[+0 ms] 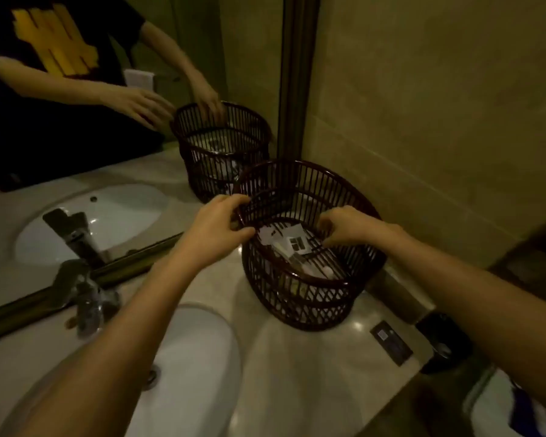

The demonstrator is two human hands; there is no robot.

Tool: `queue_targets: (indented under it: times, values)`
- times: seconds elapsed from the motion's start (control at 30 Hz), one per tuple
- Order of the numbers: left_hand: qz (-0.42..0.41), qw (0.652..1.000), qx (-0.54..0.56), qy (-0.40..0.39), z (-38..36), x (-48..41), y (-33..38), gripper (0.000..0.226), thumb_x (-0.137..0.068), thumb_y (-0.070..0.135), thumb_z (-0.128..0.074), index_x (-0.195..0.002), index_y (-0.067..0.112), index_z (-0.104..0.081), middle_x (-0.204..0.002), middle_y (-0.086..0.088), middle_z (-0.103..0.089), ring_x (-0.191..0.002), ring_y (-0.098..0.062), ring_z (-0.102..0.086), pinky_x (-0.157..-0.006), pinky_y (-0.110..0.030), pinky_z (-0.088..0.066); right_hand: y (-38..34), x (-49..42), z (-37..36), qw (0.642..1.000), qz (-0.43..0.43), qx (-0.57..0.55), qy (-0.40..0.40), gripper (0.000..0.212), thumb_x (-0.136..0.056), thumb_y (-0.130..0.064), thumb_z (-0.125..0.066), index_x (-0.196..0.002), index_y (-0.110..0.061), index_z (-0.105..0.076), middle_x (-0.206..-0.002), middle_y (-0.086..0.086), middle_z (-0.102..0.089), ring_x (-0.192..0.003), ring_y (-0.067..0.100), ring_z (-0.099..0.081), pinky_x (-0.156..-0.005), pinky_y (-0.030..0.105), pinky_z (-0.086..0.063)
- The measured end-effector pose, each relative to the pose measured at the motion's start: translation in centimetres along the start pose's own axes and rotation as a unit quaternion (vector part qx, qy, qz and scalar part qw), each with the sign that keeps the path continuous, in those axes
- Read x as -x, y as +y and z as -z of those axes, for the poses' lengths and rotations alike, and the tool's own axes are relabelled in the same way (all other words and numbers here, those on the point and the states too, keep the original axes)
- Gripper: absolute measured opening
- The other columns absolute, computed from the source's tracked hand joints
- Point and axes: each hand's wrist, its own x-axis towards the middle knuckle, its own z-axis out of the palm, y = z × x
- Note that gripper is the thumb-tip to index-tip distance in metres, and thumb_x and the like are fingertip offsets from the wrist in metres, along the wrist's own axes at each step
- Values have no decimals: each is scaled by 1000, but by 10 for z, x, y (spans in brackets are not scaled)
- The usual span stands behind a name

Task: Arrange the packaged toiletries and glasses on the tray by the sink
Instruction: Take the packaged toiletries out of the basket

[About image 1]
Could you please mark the person's right hand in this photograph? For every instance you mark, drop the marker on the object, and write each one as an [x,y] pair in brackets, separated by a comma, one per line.
[355,227]

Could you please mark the person's left hand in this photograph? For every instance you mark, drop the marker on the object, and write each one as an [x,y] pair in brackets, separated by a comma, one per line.
[209,236]

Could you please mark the person's left thumb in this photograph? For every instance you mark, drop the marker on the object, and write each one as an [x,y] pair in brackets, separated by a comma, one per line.
[243,234]

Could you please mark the person's right fingers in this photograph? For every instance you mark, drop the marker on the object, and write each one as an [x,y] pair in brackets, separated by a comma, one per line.
[334,225]

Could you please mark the dark red slatted basket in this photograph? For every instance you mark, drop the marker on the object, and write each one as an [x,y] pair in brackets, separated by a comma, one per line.
[309,286]

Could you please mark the person's right forearm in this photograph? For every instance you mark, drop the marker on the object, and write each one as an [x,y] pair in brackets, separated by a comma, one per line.
[477,300]

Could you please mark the person's left forearm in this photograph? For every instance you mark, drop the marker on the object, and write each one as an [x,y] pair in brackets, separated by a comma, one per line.
[113,354]

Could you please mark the small white packet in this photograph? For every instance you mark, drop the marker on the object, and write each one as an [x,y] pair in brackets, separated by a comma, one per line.
[273,233]

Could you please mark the white packet with black print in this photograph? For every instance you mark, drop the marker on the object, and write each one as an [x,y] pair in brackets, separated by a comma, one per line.
[296,243]

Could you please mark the white toiletry tube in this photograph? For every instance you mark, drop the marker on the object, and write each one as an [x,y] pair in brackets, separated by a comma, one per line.
[316,268]

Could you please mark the small black card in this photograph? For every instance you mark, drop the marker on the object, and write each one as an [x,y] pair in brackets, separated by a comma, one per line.
[391,343]

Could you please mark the silver and black hair dryer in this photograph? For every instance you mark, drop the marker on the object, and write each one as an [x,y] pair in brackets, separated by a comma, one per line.
[437,336]

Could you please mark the white oval sink basin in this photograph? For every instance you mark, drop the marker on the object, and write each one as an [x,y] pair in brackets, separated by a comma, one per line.
[200,382]

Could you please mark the chrome faucet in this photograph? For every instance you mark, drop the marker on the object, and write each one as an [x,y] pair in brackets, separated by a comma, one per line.
[88,295]

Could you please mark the metal sink drain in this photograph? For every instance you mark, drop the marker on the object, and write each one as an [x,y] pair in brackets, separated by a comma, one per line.
[151,376]

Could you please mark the white and blue cloth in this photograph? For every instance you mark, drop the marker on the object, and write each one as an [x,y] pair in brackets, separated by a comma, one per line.
[505,409]

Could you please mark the wall mirror with dark frame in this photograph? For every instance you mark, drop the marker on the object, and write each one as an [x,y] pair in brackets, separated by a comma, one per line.
[118,131]

